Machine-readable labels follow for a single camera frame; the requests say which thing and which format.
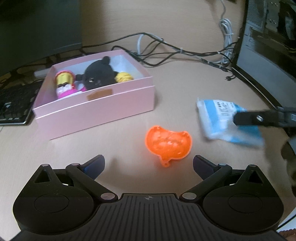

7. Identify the blue white tissue pack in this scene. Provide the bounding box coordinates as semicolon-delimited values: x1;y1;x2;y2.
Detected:
196;99;264;148

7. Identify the yellow corn toy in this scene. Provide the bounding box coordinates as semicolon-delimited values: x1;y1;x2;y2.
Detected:
115;72;134;83

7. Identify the pink cardboard box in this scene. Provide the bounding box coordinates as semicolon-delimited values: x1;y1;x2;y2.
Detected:
33;50;156;140

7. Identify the grey looped cable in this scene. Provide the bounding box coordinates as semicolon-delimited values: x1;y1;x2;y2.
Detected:
137;33;163;55

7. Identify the doll with gold hat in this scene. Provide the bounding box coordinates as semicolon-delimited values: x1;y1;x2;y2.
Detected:
55;70;84;99

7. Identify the computer tower case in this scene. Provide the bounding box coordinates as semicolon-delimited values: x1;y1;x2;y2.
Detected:
232;1;295;107

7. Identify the black cable bundle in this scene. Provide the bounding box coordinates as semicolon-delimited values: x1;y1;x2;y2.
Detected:
81;32;239;82

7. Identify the orange plastic toy shell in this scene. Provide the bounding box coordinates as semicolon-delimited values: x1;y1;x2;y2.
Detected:
144;126;193;167

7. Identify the black keyboard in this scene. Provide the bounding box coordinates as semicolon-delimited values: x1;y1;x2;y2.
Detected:
1;78;44;126

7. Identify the white coiled cable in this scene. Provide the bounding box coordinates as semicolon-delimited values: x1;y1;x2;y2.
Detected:
218;0;234;65

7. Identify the black computer monitor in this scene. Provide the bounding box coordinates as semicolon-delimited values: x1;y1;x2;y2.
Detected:
0;1;82;75

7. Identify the black plush toy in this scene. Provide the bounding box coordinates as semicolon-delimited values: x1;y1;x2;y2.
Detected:
76;56;118;90

